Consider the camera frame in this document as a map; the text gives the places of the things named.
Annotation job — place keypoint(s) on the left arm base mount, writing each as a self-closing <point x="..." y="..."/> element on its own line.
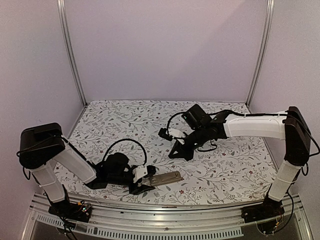
<point x="80" y="211"/>

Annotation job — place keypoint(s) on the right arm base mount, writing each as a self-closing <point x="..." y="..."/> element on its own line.
<point x="266" y="216"/>

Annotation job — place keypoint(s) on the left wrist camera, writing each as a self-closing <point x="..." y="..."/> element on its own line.
<point x="139" y="172"/>

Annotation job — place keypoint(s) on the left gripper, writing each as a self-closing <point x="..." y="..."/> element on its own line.
<point x="136" y="190"/>

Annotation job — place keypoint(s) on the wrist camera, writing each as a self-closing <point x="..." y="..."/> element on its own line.
<point x="171" y="133"/>
<point x="139" y="172"/>

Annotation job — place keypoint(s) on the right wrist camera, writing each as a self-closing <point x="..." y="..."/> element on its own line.
<point x="171" y="133"/>

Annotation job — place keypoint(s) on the aluminium front rail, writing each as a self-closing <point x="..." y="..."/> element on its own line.
<point x="118" y="220"/>

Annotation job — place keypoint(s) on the aluminium frame post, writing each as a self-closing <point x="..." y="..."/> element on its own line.
<point x="270" y="5"/>
<point x="61" y="7"/>

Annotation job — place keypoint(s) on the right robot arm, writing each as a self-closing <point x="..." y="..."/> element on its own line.
<point x="289" y="126"/>

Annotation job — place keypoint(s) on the right aluminium frame post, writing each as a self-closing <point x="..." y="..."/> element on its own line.
<point x="270" y="5"/>

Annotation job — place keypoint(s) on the floral tablecloth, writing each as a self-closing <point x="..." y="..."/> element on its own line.
<point x="239" y="170"/>

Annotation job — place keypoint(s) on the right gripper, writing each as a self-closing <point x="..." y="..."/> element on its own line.
<point x="182" y="154"/>

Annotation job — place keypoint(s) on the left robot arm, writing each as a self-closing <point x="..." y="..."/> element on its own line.
<point x="43" y="146"/>

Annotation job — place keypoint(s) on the beige remote control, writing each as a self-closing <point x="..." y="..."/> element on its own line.
<point x="165" y="178"/>

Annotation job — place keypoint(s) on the left aluminium frame post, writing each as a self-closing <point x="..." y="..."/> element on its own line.
<point x="61" y="7"/>

